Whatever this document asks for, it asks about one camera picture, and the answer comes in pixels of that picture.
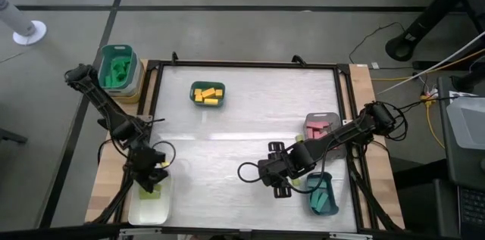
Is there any black equipment cart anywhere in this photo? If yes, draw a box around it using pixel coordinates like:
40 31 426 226
393 76 485 240

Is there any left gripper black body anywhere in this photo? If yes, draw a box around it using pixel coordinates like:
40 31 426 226
130 145 167 180

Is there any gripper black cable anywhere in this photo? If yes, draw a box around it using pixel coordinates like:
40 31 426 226
236 161 334 195
149 139 178 168

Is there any black furniture leg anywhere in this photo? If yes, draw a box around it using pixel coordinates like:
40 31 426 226
0 128 28 145

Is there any black stand with round base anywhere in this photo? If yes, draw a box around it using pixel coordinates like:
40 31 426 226
384 0 485 62

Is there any white stacked storage bin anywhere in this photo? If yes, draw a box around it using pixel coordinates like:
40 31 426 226
99 58 145 99

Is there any grey translucent plastic bin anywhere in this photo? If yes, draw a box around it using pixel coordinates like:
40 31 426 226
302 111 348 161

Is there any light grey device housing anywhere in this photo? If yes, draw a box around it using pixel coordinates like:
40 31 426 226
446 95 485 151

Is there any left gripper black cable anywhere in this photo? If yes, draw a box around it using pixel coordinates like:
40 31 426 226
149 139 178 168

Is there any tan stacked storage bin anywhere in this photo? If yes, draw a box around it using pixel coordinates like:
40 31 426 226
111 92 143 105

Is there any teal stacked storage bin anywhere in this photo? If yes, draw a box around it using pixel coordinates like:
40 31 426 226
97 44 137 89

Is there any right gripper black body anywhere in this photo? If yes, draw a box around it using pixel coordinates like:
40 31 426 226
259 152 300 188

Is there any black table frame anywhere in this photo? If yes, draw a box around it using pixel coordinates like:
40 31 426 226
143 59 361 235

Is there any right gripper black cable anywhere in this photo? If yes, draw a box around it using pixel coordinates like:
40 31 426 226
236 161 334 195

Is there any grey cylinder with white base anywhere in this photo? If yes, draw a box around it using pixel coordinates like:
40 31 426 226
0 0 48 46

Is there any dark green plastic bin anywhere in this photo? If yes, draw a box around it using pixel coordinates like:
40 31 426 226
189 80 227 108

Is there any bright green toy block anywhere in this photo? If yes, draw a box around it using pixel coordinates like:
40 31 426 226
110 57 132 82

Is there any blue-grey plastic bin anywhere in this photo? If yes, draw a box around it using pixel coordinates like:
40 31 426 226
305 171 341 217

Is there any white plastic bin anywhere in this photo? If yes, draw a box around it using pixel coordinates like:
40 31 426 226
127 170 174 226

